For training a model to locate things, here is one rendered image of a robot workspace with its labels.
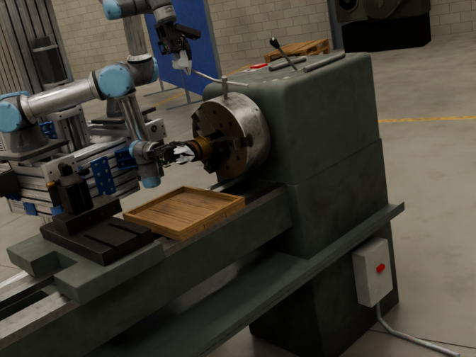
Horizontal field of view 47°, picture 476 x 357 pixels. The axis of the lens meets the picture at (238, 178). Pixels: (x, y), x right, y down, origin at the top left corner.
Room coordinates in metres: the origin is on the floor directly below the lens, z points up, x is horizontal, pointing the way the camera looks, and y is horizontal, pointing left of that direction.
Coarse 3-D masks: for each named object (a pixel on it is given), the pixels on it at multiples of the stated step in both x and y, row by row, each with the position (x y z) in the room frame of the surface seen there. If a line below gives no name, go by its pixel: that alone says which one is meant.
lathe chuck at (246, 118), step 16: (208, 112) 2.05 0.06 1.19; (224, 112) 1.98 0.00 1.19; (240, 112) 1.96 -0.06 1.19; (224, 128) 1.99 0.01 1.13; (240, 128) 1.92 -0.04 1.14; (256, 128) 1.95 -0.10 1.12; (256, 144) 1.94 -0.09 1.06; (224, 160) 2.02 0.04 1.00; (240, 160) 1.95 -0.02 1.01; (256, 160) 1.97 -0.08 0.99; (224, 176) 2.04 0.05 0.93
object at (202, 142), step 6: (198, 138) 1.96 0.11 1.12; (204, 138) 1.96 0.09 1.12; (186, 144) 1.94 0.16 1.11; (192, 144) 1.93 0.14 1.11; (198, 144) 1.94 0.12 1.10; (204, 144) 1.94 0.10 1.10; (192, 150) 1.98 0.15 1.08; (198, 150) 1.92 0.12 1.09; (204, 150) 1.93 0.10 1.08; (210, 150) 1.94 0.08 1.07; (198, 156) 1.92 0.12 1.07; (204, 156) 1.93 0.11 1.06
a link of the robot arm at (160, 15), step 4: (160, 8) 2.07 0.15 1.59; (164, 8) 2.07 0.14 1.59; (168, 8) 2.08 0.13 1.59; (172, 8) 2.09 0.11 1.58; (156, 12) 2.08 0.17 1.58; (160, 12) 2.07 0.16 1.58; (164, 12) 2.07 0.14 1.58; (168, 12) 2.07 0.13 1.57; (172, 12) 2.08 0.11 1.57; (156, 16) 2.09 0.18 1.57; (160, 16) 2.07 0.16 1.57; (164, 16) 2.07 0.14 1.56; (168, 16) 2.07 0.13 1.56; (172, 16) 2.08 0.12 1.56; (156, 20) 2.10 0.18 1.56; (160, 20) 2.08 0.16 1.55
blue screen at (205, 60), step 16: (176, 0) 8.33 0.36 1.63; (192, 0) 7.54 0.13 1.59; (144, 16) 10.90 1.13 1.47; (176, 16) 8.53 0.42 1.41; (192, 16) 7.70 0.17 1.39; (208, 16) 7.01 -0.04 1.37; (208, 32) 7.11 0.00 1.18; (192, 48) 8.04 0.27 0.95; (208, 48) 7.26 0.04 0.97; (160, 64) 10.53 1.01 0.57; (192, 64) 8.24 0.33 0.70; (208, 64) 7.40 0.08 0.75; (160, 80) 10.90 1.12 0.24; (176, 80) 9.48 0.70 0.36; (192, 80) 8.43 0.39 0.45; (208, 80) 7.56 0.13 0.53; (144, 96) 10.79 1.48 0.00
